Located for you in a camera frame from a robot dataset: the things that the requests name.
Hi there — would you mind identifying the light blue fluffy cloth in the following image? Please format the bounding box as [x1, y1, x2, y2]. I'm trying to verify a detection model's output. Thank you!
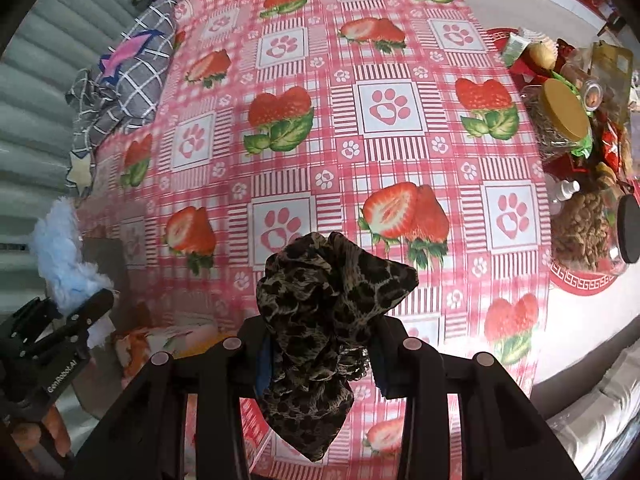
[29, 197, 115, 316]

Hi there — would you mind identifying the leopard print scarf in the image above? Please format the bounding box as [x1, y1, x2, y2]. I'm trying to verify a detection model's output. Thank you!
[256, 232, 419, 462]

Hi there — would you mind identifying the person's left hand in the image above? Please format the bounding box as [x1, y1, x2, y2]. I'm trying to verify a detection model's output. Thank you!
[8, 404, 74, 458]

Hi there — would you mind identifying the orange white printed box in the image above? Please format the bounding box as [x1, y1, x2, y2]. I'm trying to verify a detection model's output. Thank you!
[114, 324, 224, 385]

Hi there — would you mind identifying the jar of nuts black lid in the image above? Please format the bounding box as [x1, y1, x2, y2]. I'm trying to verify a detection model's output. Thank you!
[551, 188, 639, 276]

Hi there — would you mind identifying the grey plaid star blanket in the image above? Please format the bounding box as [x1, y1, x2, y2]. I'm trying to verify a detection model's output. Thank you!
[65, 0, 178, 197]

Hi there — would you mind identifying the small clear spray bottle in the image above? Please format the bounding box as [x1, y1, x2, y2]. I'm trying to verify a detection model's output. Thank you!
[544, 174, 580, 217]

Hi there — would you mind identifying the pink strawberry paw tablecloth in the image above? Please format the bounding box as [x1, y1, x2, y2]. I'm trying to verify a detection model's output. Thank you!
[74, 0, 554, 480]

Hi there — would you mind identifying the jar with yellow lid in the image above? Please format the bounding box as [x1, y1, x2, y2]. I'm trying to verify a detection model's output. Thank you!
[521, 78, 591, 162]

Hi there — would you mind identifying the red round tray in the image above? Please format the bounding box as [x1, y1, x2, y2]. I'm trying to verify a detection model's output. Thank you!
[488, 28, 639, 296]

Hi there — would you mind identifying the green white tube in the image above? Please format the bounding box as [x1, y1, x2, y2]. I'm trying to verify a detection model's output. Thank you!
[501, 32, 529, 67]

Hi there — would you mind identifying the green corduroy sofa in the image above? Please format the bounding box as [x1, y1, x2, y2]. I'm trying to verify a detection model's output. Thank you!
[1, 0, 136, 314]

